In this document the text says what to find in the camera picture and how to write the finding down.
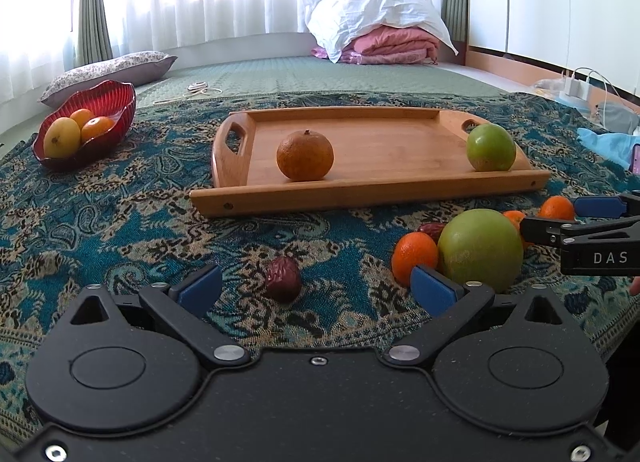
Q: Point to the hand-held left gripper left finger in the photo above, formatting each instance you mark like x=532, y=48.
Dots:
x=200, y=288

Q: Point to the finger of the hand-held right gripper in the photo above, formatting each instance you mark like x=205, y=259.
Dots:
x=545, y=232
x=600, y=206

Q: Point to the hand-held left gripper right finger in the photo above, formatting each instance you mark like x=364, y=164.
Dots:
x=432, y=289

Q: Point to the small tangerine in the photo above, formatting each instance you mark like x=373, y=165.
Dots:
x=556, y=209
x=515, y=217
x=412, y=257

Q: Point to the dried red date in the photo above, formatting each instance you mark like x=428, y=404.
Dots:
x=431, y=232
x=283, y=279

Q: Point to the pale green apple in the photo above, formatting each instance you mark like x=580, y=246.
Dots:
x=480, y=249

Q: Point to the wooden serving tray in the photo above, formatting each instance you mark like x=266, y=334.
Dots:
x=380, y=141

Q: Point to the person's right hand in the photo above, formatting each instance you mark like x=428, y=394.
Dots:
x=636, y=287

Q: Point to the pink phone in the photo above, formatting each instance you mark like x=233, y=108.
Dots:
x=635, y=157

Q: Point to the light blue cloth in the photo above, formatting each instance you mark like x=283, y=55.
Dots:
x=605, y=144

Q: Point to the bright green apple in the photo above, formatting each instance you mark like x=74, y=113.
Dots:
x=491, y=147

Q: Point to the teal paisley blanket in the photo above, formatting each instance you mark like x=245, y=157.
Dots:
x=125, y=222

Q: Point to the clear plastic bag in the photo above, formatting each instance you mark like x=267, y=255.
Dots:
x=549, y=85

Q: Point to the large rough orange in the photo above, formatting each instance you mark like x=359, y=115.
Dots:
x=305, y=155

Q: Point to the small orange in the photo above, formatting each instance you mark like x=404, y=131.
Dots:
x=97, y=127
x=82, y=116

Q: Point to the yellow mango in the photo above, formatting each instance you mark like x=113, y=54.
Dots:
x=61, y=137

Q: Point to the red ribbed glass bowl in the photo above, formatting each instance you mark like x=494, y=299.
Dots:
x=107, y=101

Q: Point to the floral grey pillow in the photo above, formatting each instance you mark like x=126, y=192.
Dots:
x=107, y=72

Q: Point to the folded pink quilt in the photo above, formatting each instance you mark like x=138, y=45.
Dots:
x=395, y=44

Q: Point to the green bed mat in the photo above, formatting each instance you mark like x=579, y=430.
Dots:
x=310, y=74

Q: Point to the white pillow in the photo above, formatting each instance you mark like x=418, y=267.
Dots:
x=380, y=9

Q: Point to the white wall charger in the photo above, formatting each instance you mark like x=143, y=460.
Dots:
x=576, y=86

